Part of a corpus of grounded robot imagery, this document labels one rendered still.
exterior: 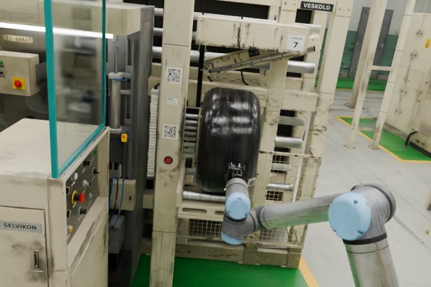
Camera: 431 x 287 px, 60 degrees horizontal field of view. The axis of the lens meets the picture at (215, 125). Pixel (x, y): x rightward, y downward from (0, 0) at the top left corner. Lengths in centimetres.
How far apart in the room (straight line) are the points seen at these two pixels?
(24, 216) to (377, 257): 111
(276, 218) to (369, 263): 48
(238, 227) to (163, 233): 80
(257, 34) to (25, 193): 134
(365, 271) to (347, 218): 14
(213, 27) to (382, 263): 142
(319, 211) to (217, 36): 112
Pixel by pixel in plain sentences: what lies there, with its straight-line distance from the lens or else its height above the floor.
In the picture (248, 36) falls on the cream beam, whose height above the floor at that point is 171.
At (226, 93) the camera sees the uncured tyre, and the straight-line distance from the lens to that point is 186.
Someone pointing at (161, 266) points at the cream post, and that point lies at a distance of 234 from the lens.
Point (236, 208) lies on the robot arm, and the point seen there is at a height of 116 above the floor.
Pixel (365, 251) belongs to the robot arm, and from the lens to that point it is 109.
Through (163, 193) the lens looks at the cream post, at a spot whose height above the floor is 86.
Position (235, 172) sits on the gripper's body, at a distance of 160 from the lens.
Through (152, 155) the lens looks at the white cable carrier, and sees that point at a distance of 199.
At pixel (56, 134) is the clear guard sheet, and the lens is 129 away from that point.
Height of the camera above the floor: 188
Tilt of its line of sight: 19 degrees down
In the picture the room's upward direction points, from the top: 6 degrees clockwise
